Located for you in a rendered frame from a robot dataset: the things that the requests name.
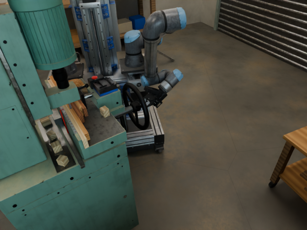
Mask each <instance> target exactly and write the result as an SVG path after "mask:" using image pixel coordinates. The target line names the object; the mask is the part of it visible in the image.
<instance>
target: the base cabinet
mask: <svg viewBox="0 0 307 230"><path fill-rule="evenodd" d="M5 216H6V217H7V219H8V220H9V221H10V222H11V223H12V224H13V225H14V227H15V228H16V229H17V230H131V229H132V228H134V227H135V226H137V225H138V224H139V221H138V214H137V208H136V203H135V197H134V191H133V185H132V178H131V172H130V166H129V160H128V156H125V157H123V158H121V159H119V160H117V161H115V162H113V163H111V164H109V165H107V166H105V167H103V168H101V169H99V170H97V171H95V172H92V173H90V174H88V175H86V176H84V177H82V178H80V179H78V180H76V181H74V182H72V183H70V184H68V185H66V186H64V187H62V188H60V189H57V190H55V191H53V192H51V193H49V194H47V195H45V196H43V197H41V198H39V199H37V200H35V201H33V202H31V203H29V204H27V205H25V206H23V207H20V208H18V209H16V210H14V211H12V212H10V213H8V214H6V215H5Z"/></svg>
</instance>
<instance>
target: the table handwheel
mask: <svg viewBox="0 0 307 230"><path fill-rule="evenodd" d="M127 88H130V89H131V90H132V91H133V92H134V93H135V95H136V96H137V98H138V100H139V102H140V103H139V102H138V101H135V102H134V101H133V100H132V98H131V96H130V94H129V93H128V91H127ZM122 97H123V102H124V105H125V111H123V112H121V113H118V114H116V115H114V117H115V118H117V117H120V116H122V115H125V114H128V115H129V117H130V119H131V120H132V122H133V123H134V125H135V126H136V127H137V128H139V129H140V130H143V131H144V130H146V129H148V127H149V123H150V117H149V111H148V108H147V105H146V102H145V100H144V98H143V96H142V94H141V92H140V91H139V90H138V88H137V87H136V86H135V85H134V84H132V83H125V84H124V86H123V88H122ZM127 98H129V100H130V102H131V103H130V105H129V103H128V99H127ZM141 108H142V109H143V113H144V119H145V123H144V125H141V124H140V123H139V121H138V111H140V110H141ZM133 113H135V117H134V115H133Z"/></svg>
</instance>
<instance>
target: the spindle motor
mask: <svg viewBox="0 0 307 230"><path fill-rule="evenodd" d="M7 1H8V4H9V6H10V8H11V9H12V10H13V12H14V14H15V16H16V19H17V22H18V24H19V27H20V29H21V32H22V34H23V37H24V39H25V42H26V45H27V47H28V50H29V52H30V55H31V57H32V60H33V63H34V65H35V68H36V69H39V70H54V69H59V68H63V67H66V66H68V65H70V64H72V63H73V62H74V61H75V60H76V59H77V55H76V51H75V48H74V44H73V40H72V36H71V33H70V29H69V25H68V21H67V17H66V14H65V10H64V5H63V1H62V0H7Z"/></svg>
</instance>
